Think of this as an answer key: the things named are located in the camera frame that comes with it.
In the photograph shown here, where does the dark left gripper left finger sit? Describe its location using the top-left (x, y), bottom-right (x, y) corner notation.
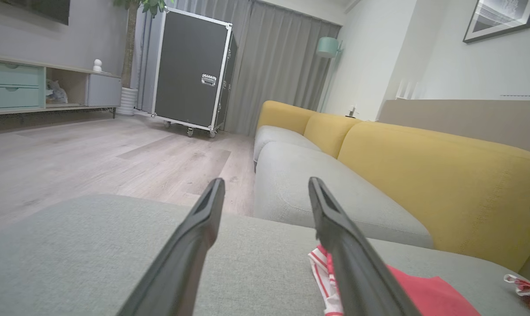
top-left (118, 178), bottom-right (225, 316)

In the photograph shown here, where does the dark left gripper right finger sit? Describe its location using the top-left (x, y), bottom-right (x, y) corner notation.
top-left (308, 177), bottom-right (421, 316)

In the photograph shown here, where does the red jersey with black lettering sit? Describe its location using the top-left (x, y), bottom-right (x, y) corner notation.
top-left (308, 244), bottom-right (483, 316)

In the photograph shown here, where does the wide grey sofa chaise cushion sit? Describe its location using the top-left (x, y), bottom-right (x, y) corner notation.
top-left (0, 194), bottom-right (530, 316)

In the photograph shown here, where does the large yellow sofa back cushion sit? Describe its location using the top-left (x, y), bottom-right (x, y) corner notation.
top-left (337, 122), bottom-right (530, 273)

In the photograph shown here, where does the grey sofa seat cushion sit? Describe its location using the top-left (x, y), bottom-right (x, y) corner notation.
top-left (253, 125), bottom-right (322, 169)
top-left (253, 141), bottom-right (434, 249)

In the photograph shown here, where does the beige partition behind sofa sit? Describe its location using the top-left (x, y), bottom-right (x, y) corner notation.
top-left (378, 99), bottom-right (530, 286)

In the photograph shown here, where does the small yellow sofa back cushion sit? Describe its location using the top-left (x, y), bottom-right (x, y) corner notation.
top-left (303, 113), bottom-right (363, 159)
top-left (256, 100), bottom-right (317, 136)

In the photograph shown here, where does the white ribbed plant pot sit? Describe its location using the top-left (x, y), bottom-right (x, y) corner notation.
top-left (116, 87), bottom-right (140, 117)

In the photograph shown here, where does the black wheeled flight case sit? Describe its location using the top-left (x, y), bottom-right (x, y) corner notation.
top-left (150, 7), bottom-right (238, 139)

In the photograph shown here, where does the grey plush toy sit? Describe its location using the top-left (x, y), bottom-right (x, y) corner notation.
top-left (46, 79), bottom-right (69, 105)

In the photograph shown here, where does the grey curtain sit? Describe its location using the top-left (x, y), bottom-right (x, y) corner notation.
top-left (131, 0), bottom-right (342, 136)

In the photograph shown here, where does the indoor tree with green leaves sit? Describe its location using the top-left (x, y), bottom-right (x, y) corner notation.
top-left (113, 0), bottom-right (174, 89)

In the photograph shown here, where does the teal floor lamp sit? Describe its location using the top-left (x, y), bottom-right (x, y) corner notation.
top-left (315, 36), bottom-right (345, 114)

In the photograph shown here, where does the framed wall picture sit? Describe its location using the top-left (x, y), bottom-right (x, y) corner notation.
top-left (462, 0), bottom-right (530, 44)

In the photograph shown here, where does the black wall television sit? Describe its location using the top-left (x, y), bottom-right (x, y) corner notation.
top-left (0, 0), bottom-right (71, 26)

